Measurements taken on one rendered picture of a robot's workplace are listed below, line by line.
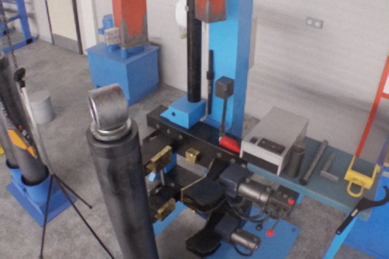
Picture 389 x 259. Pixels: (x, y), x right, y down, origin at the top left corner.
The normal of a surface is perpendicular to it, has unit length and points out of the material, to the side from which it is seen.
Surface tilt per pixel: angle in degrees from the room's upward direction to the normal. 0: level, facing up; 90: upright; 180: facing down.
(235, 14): 90
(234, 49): 90
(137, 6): 90
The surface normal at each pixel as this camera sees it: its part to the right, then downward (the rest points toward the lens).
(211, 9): 0.53, 0.48
